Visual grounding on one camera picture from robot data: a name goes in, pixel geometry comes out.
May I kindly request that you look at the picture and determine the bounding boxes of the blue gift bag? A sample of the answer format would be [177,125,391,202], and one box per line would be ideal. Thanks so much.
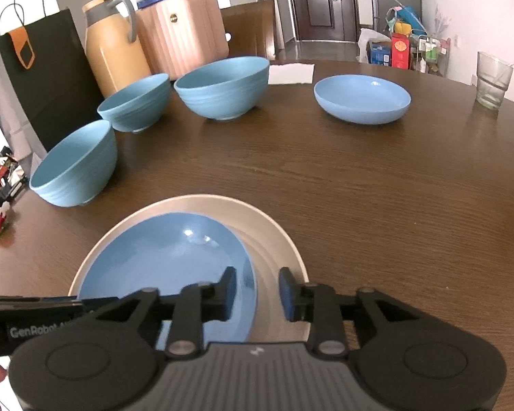
[385,0,427,37]

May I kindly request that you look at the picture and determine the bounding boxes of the blue box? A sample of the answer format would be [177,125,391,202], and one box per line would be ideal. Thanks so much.
[368,40,392,66]

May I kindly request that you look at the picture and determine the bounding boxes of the cream plate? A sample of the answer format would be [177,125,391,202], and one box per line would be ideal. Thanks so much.
[69,194,314,344]

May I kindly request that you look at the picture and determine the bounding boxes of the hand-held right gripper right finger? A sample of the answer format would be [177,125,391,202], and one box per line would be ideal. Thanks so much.
[278,266,421,358]

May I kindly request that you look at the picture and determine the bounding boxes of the white plastic bag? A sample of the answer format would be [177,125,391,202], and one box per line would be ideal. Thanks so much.
[357,28,390,64]

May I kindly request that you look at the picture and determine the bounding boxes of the red box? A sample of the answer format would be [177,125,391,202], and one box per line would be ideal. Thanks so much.
[390,33,412,70]

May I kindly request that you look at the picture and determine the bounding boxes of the pink suitcase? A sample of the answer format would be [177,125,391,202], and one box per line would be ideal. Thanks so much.
[135,0,230,76]

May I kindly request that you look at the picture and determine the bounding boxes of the tan thermos jug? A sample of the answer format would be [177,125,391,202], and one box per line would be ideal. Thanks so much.
[81,0,153,98]

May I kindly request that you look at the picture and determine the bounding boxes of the blue plate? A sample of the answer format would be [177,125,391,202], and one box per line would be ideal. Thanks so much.
[314,74,412,126]
[76,213,258,345]

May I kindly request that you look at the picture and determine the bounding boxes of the dark wooden door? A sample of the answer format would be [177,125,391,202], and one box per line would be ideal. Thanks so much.
[285,0,361,43]

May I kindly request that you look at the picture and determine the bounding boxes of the white napkin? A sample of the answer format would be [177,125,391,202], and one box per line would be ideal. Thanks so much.
[268,63,315,85]

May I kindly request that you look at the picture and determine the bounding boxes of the blue bowl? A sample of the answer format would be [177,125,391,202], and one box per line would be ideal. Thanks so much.
[29,120,119,208]
[173,55,270,121]
[97,73,172,133]

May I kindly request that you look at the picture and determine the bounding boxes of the glass cup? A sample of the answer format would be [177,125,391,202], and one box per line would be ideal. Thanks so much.
[475,51,514,110]

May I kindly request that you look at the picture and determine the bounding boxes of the black paper bag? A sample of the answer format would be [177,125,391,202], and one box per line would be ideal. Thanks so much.
[0,0,106,173]

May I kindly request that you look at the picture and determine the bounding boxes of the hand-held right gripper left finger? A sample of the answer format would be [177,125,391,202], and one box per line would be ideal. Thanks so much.
[93,265,238,359]

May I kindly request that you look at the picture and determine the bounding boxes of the wooden chair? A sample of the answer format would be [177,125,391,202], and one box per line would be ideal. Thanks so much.
[220,0,279,61]

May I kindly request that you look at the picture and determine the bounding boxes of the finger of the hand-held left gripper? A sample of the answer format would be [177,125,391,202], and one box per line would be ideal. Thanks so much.
[0,295,121,309]

